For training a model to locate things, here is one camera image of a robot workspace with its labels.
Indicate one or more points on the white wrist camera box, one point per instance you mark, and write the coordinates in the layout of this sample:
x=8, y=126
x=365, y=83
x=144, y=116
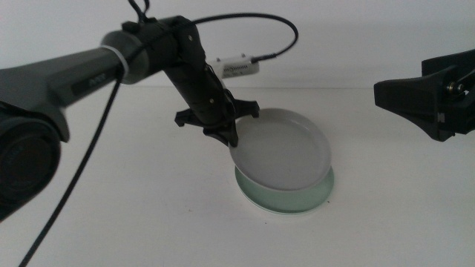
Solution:
x=237, y=68

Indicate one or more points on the left robot arm black grey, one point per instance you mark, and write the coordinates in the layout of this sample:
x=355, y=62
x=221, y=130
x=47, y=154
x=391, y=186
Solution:
x=44, y=81

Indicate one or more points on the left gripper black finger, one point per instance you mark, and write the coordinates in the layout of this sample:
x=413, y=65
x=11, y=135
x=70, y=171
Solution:
x=231, y=135
x=217, y=133

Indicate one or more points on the grey shallow bowl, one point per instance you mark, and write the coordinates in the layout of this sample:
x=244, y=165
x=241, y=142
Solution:
x=282, y=152

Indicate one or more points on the pale green shallow bowl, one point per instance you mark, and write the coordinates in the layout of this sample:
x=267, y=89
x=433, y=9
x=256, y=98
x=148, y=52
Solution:
x=297, y=200

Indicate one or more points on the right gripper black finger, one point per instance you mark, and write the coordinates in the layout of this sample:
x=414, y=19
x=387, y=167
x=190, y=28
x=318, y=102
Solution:
x=451, y=59
x=415, y=98

